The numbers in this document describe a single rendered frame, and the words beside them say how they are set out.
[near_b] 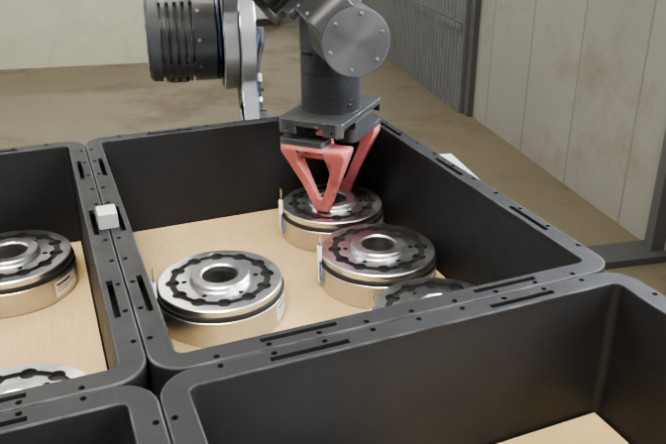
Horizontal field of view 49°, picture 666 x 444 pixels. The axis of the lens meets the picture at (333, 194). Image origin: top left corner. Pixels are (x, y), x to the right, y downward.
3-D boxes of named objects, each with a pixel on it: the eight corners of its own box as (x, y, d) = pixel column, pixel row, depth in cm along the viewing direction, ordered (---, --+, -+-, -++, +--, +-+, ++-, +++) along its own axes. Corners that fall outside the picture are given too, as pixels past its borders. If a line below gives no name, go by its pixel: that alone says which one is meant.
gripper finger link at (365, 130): (381, 189, 76) (382, 103, 73) (355, 216, 70) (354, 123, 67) (322, 180, 79) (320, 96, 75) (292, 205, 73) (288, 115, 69)
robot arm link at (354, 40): (297, -96, 64) (227, -28, 65) (325, -93, 53) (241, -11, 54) (382, 6, 69) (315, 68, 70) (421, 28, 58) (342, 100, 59)
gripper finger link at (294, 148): (373, 197, 74) (374, 109, 71) (345, 226, 68) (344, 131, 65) (312, 188, 77) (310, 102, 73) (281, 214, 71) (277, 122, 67)
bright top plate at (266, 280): (144, 272, 62) (143, 266, 61) (254, 246, 66) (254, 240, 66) (178, 331, 53) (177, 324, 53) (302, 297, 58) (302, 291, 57)
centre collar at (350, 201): (300, 197, 75) (300, 191, 75) (345, 190, 77) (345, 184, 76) (317, 216, 71) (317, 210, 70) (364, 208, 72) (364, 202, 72)
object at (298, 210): (270, 195, 76) (270, 190, 76) (358, 182, 80) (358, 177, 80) (301, 236, 68) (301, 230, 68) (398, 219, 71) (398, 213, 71)
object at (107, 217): (96, 221, 54) (94, 206, 53) (116, 217, 54) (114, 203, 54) (99, 231, 52) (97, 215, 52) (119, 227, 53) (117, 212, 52)
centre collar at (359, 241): (342, 241, 66) (342, 235, 66) (392, 233, 67) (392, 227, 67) (362, 266, 62) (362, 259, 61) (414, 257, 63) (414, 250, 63)
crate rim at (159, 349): (86, 162, 72) (83, 139, 71) (363, 126, 82) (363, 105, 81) (157, 413, 38) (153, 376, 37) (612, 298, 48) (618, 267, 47)
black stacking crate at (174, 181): (100, 249, 75) (85, 145, 71) (361, 204, 86) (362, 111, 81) (175, 545, 42) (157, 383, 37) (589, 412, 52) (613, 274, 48)
